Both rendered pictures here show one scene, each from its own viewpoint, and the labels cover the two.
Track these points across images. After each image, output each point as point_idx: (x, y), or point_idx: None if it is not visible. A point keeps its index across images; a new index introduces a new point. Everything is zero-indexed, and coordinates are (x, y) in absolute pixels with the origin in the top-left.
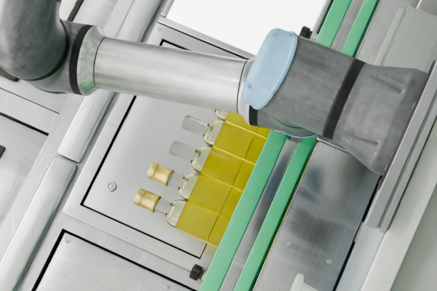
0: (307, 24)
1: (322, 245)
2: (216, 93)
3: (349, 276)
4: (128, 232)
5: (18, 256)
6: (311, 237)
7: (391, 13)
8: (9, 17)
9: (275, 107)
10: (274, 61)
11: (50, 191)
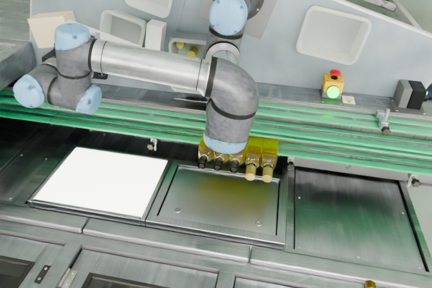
0: (140, 159)
1: (268, 88)
2: (233, 58)
3: (286, 47)
4: (281, 209)
5: (324, 263)
6: (266, 90)
7: (146, 100)
8: (236, 67)
9: (247, 6)
10: None
11: (275, 255)
